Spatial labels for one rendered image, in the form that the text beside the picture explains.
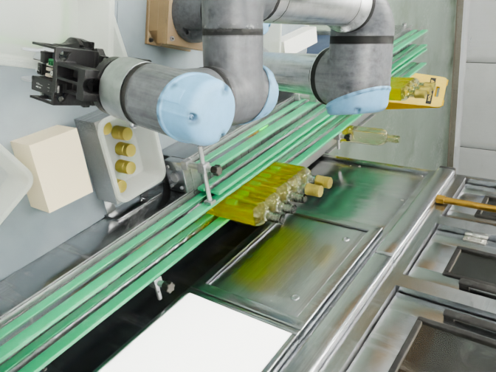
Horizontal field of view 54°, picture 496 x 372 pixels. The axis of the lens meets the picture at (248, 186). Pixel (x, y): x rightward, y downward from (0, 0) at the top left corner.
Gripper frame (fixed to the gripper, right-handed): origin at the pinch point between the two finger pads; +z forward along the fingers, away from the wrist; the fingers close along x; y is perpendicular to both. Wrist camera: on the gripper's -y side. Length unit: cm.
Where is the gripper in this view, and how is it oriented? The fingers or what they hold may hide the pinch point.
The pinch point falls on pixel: (43, 63)
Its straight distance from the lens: 80.8
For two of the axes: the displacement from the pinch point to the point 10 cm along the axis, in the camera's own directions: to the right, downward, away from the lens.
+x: -1.7, 9.5, 2.7
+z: -7.9, -2.9, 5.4
